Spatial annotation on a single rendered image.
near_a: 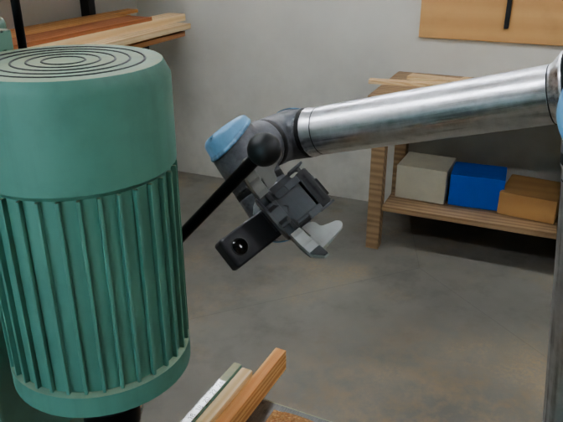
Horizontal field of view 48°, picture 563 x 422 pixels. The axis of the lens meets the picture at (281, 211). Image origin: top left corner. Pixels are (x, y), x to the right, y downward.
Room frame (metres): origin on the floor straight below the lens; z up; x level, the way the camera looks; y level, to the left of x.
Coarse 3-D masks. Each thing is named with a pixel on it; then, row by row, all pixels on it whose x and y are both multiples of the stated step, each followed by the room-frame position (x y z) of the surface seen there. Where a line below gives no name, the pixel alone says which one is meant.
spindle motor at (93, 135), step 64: (0, 64) 0.52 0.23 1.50; (64, 64) 0.52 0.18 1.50; (128, 64) 0.52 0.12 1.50; (0, 128) 0.45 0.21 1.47; (64, 128) 0.45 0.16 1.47; (128, 128) 0.48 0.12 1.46; (0, 192) 0.46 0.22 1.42; (64, 192) 0.45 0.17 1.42; (128, 192) 0.48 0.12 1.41; (0, 256) 0.47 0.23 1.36; (64, 256) 0.45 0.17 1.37; (128, 256) 0.47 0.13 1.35; (64, 320) 0.45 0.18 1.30; (128, 320) 0.47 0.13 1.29; (64, 384) 0.45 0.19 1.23; (128, 384) 0.46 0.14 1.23
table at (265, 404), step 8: (264, 400) 0.82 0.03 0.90; (256, 408) 0.80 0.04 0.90; (264, 408) 0.80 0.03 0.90; (272, 408) 0.80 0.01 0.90; (280, 408) 0.80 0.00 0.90; (288, 408) 0.80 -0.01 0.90; (256, 416) 0.78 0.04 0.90; (264, 416) 0.78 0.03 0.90; (304, 416) 0.78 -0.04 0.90; (312, 416) 0.78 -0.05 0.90
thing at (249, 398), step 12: (276, 348) 0.91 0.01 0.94; (276, 360) 0.88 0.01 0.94; (264, 372) 0.84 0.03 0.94; (276, 372) 0.87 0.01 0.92; (252, 384) 0.81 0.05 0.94; (264, 384) 0.83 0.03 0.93; (240, 396) 0.79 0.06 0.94; (252, 396) 0.79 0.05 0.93; (264, 396) 0.83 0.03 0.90; (228, 408) 0.76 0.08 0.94; (240, 408) 0.76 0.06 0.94; (252, 408) 0.79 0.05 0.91; (216, 420) 0.73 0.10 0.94; (228, 420) 0.73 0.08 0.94; (240, 420) 0.76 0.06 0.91
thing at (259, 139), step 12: (264, 132) 0.61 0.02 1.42; (252, 144) 0.60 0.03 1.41; (264, 144) 0.60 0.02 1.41; (276, 144) 0.60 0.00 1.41; (252, 156) 0.60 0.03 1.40; (264, 156) 0.59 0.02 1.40; (276, 156) 0.60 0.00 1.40; (240, 168) 0.62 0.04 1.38; (252, 168) 0.61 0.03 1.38; (228, 180) 0.62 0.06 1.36; (240, 180) 0.62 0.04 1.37; (216, 192) 0.63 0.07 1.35; (228, 192) 0.63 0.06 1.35; (204, 204) 0.64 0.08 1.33; (216, 204) 0.63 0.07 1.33; (192, 216) 0.65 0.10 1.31; (204, 216) 0.64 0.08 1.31; (192, 228) 0.65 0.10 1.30
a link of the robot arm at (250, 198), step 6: (282, 174) 0.99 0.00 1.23; (276, 180) 0.97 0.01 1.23; (246, 198) 0.96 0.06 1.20; (252, 198) 0.95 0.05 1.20; (240, 204) 0.98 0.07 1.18; (246, 204) 0.96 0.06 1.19; (252, 204) 0.95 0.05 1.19; (246, 210) 0.96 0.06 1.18; (252, 210) 0.95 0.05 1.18; (276, 240) 0.93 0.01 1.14; (282, 240) 0.92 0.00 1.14
